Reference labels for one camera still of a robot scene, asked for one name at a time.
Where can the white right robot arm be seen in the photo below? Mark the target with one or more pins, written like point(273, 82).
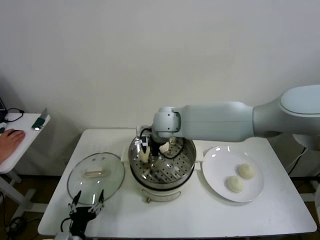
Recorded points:
point(215, 122)

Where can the glass pot lid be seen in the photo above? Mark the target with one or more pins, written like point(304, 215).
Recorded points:
point(97, 160)

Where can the white round plate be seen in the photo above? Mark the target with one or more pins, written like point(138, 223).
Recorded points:
point(217, 170)

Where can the small black adapter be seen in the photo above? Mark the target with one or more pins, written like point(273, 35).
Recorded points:
point(2, 130)

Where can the stainless steel steamer basket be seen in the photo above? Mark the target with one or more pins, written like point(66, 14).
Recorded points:
point(175, 172)

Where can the dark laptop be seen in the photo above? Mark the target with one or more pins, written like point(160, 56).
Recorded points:
point(1, 107)

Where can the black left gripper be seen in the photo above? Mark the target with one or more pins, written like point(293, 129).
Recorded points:
point(80, 217)

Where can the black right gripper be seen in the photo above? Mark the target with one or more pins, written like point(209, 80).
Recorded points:
point(153, 139)

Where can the white side desk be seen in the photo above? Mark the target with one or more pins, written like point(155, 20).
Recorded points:
point(27, 140)

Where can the white steamed baozi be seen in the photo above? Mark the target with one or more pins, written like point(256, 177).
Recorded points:
point(165, 149)
point(246, 171)
point(235, 184)
point(145, 157)

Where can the bare human hand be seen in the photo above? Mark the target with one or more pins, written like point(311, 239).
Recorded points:
point(11, 142)

